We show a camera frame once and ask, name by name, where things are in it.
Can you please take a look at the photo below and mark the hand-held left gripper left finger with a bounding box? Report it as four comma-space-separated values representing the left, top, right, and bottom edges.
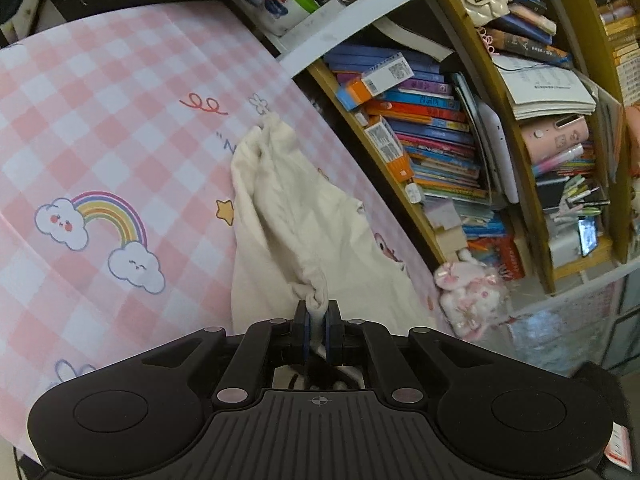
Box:
140, 301, 308, 407

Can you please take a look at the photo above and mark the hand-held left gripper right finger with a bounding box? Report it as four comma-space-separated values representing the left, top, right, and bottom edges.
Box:
326, 300, 496, 405

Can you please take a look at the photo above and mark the cream t-shirt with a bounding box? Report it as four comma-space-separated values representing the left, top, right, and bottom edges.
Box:
230, 112, 438, 391

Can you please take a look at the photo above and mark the pink white plush bunny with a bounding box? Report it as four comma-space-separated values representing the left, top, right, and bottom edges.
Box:
432, 250, 508, 338

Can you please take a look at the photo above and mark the clear plastic card box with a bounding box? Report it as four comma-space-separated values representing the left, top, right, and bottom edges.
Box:
425, 197, 461, 231

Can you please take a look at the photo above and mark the flat white orange box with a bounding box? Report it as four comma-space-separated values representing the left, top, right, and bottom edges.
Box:
364, 115, 415, 183

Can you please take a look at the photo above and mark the row of colourful books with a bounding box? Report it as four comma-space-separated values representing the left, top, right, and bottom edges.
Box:
325, 45, 526, 281

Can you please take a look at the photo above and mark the white tablet device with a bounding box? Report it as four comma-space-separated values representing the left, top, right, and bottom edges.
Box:
475, 100, 518, 206

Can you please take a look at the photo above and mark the tall white orange blue box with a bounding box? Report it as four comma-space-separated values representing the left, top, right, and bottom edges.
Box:
336, 52, 413, 111

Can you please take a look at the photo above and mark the pink plaid cartoon desk mat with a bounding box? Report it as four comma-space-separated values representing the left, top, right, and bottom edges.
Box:
0, 0, 451, 453

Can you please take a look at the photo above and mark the pink portable printer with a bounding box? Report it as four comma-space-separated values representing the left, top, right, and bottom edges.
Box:
520, 115, 592, 166

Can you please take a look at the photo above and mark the open white booklet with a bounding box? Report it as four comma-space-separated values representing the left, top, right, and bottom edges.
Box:
500, 55, 598, 121

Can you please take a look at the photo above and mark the wooden bookshelf white frame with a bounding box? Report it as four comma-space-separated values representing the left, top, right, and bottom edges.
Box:
277, 0, 640, 331

